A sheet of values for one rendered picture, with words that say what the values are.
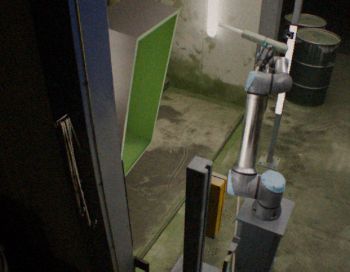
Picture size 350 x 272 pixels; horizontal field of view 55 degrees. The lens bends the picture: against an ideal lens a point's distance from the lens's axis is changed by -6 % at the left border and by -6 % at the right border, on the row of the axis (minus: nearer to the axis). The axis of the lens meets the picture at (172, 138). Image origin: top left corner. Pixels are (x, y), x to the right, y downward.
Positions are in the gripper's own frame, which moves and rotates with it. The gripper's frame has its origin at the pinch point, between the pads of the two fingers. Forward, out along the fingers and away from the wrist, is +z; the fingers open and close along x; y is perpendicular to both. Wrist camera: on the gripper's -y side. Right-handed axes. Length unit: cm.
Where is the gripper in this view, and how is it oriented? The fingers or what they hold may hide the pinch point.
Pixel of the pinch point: (268, 45)
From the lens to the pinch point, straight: 230.4
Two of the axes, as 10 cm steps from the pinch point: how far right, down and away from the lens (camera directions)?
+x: -8.6, -4.4, 2.5
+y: -5.0, 8.2, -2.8
